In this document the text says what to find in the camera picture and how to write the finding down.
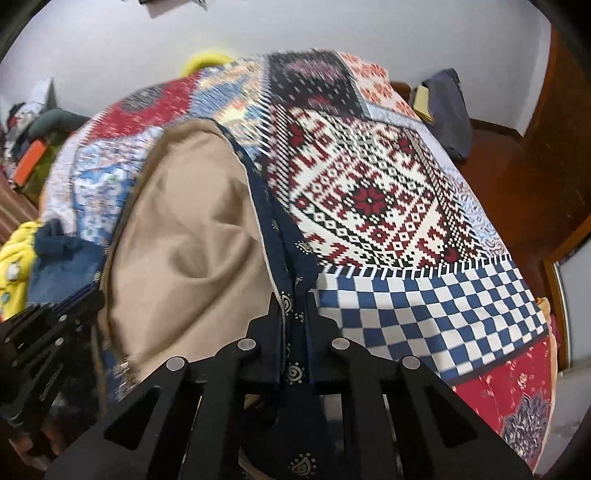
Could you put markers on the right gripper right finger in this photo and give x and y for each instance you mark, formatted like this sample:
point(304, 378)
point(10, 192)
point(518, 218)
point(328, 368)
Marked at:
point(400, 420)

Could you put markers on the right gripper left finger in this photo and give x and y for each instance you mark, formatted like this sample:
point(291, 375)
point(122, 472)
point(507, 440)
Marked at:
point(184, 421)

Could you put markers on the navy patterned garment beige lining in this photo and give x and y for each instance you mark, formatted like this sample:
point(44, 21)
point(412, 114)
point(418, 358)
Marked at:
point(201, 249)

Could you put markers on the blue denim garment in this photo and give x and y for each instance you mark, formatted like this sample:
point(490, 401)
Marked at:
point(63, 265)

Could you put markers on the yellow cartoon fleece garment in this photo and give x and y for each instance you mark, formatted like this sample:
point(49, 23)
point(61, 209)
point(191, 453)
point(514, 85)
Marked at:
point(17, 257)

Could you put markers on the patchwork patterned bedspread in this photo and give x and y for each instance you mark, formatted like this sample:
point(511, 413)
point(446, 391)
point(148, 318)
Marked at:
point(408, 262)

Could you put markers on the cluttered side table pile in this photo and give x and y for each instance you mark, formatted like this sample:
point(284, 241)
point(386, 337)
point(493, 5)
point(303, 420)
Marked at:
point(31, 138)

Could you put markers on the dark wooden door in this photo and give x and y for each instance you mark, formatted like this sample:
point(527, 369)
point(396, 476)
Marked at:
point(535, 188)

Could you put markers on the yellow pillow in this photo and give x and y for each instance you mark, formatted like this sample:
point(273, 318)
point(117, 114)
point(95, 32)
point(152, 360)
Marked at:
point(204, 60)

